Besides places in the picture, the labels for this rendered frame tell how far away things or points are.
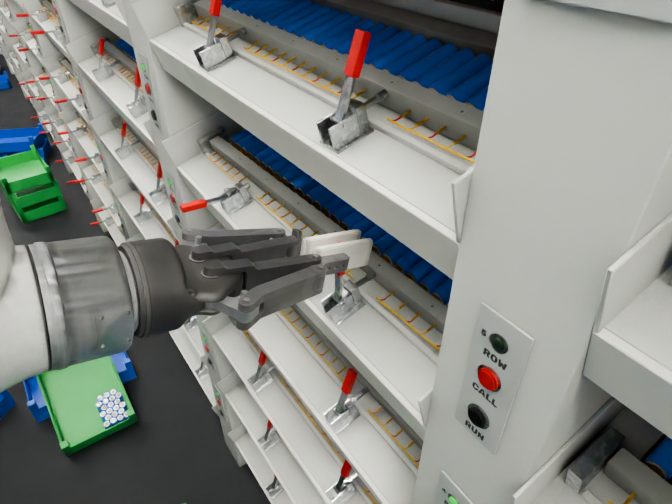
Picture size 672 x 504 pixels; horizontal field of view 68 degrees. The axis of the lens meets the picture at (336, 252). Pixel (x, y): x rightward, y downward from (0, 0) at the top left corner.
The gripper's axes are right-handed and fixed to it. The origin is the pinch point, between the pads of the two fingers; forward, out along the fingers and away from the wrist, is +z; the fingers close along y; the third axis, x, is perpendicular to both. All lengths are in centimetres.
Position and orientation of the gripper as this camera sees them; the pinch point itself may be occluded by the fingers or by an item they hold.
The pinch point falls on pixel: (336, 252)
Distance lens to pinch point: 50.2
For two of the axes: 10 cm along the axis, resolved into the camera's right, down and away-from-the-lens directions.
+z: 8.0, -1.5, 5.8
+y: 5.7, 4.9, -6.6
